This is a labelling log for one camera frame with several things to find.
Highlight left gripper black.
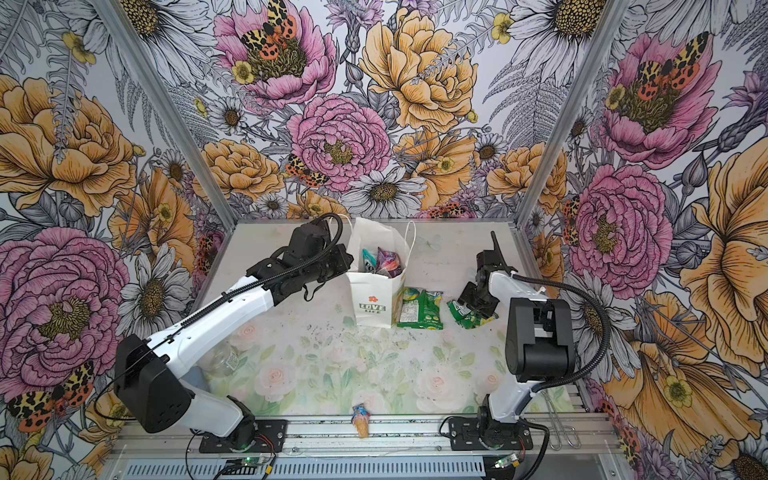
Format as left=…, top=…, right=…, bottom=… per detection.
left=303, top=243, right=353, bottom=282

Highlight green candy packet small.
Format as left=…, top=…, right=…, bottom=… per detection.
left=448, top=300, right=498, bottom=330

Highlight green candy packet large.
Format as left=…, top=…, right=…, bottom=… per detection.
left=397, top=287, right=443, bottom=330

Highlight teal snack packet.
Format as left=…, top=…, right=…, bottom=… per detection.
left=362, top=249, right=378, bottom=274

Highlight white paper bag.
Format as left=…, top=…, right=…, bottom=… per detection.
left=346, top=218, right=417, bottom=329

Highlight purple berries candy packet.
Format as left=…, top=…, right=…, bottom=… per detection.
left=376, top=248, right=404, bottom=278

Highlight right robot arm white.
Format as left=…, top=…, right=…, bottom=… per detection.
left=458, top=249, right=576, bottom=449

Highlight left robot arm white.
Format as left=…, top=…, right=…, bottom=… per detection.
left=114, top=213, right=353, bottom=451

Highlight ice cream cone toy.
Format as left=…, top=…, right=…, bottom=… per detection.
left=351, top=403, right=370, bottom=439

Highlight green circuit board right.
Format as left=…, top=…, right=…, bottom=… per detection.
left=494, top=453, right=520, bottom=469

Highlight green circuit board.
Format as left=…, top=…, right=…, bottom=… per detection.
left=494, top=453, right=520, bottom=469
left=225, top=456, right=270, bottom=471

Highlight green circuit board left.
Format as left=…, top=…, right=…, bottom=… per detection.
left=225, top=456, right=270, bottom=471

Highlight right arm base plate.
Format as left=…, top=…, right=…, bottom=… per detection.
left=440, top=416, right=533, bottom=451

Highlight metal wire hooks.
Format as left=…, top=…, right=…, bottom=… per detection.
left=541, top=390, right=582, bottom=451

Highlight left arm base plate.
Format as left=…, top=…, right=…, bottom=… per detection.
left=198, top=419, right=289, bottom=454

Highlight aluminium corner post left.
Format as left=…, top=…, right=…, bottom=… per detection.
left=94, top=1, right=238, bottom=233

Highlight aluminium corner post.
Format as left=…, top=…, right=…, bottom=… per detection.
left=514, top=0, right=629, bottom=230
left=94, top=1, right=238, bottom=233

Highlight front aluminium rail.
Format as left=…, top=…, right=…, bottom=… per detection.
left=107, top=413, right=625, bottom=460

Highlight aluminium corner post right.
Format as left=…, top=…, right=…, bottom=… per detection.
left=514, top=0, right=629, bottom=230

